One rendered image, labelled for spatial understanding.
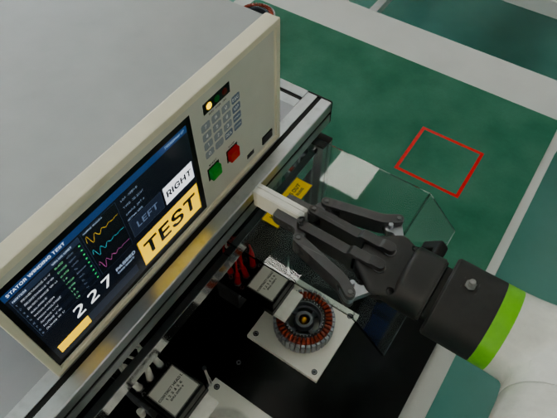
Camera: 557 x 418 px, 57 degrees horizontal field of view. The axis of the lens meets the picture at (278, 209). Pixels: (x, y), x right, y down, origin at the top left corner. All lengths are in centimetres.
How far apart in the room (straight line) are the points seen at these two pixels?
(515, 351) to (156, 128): 41
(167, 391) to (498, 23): 270
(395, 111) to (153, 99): 91
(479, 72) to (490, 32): 151
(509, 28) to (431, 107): 176
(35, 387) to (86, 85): 33
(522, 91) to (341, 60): 48
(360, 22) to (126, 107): 117
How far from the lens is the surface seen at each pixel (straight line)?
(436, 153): 131
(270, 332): 98
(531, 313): 56
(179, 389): 81
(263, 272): 93
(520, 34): 311
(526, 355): 55
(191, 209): 66
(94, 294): 60
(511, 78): 157
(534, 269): 214
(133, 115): 55
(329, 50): 153
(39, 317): 55
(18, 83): 63
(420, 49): 159
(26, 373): 67
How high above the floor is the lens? 169
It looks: 55 degrees down
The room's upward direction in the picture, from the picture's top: straight up
